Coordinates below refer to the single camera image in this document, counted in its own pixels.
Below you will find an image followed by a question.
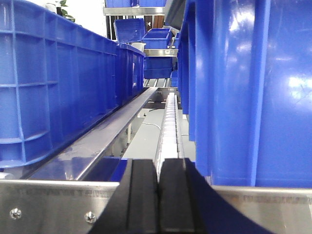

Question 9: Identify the white roller track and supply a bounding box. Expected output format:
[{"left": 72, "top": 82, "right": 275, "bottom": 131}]
[{"left": 154, "top": 93, "right": 184, "bottom": 174}]

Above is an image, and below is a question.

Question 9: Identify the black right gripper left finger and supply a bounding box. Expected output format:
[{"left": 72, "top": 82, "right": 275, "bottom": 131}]
[{"left": 89, "top": 159, "right": 159, "bottom": 234}]

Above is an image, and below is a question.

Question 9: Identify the stainless steel shelf front rail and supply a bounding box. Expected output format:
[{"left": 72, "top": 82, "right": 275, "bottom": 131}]
[{"left": 0, "top": 179, "right": 312, "bottom": 234}]

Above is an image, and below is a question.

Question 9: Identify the large blue bin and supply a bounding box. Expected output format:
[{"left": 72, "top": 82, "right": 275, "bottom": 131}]
[
  {"left": 178, "top": 0, "right": 312, "bottom": 188},
  {"left": 0, "top": 0, "right": 144, "bottom": 169}
]

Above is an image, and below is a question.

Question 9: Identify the small blue bin background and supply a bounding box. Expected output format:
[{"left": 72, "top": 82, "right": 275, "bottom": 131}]
[{"left": 142, "top": 28, "right": 172, "bottom": 49}]

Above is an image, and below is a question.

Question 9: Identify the steel lane divider rail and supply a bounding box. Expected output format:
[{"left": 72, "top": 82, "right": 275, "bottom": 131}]
[{"left": 30, "top": 87, "right": 157, "bottom": 180}]

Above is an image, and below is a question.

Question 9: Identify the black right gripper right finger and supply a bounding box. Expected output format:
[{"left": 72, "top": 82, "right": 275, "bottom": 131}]
[{"left": 159, "top": 158, "right": 269, "bottom": 234}]

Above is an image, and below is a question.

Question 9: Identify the tilted blue bin background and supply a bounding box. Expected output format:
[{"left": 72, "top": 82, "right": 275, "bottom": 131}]
[{"left": 114, "top": 18, "right": 146, "bottom": 43}]

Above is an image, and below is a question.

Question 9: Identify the green plant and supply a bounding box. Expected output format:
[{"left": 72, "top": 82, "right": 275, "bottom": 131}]
[{"left": 46, "top": 0, "right": 76, "bottom": 22}]

